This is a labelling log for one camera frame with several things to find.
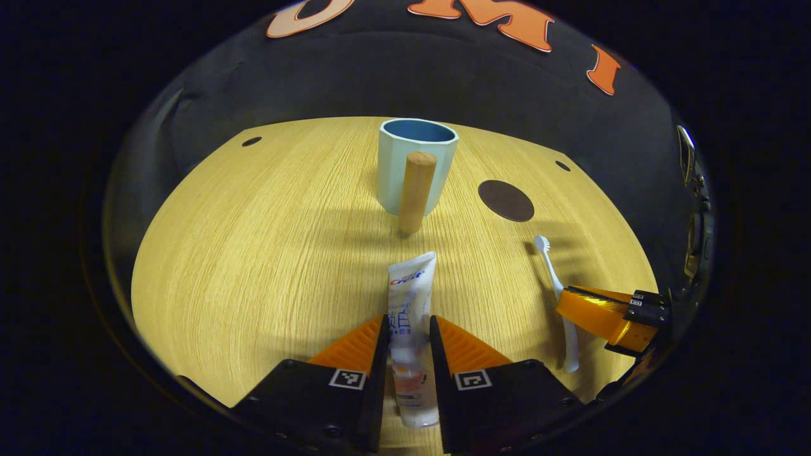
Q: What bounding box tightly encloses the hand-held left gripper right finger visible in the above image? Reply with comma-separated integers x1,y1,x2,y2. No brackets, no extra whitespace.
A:
430,315,587,454

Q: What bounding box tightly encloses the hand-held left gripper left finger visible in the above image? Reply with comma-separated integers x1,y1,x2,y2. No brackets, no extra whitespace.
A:
229,315,390,453

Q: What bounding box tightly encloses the white toothbrush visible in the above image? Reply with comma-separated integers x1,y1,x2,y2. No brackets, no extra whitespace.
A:
533,235,580,373

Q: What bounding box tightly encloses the white toothpaste tube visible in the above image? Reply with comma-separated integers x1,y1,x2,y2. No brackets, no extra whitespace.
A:
387,251,440,429

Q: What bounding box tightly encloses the dark brown round coaster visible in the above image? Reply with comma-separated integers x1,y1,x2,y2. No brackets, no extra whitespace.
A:
478,179,535,223

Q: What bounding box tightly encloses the light blue cup wooden handle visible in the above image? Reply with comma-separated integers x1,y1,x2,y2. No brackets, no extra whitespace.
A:
376,118,459,237

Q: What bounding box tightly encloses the black backdrop cloth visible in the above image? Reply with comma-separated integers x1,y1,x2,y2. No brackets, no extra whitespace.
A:
105,0,710,298

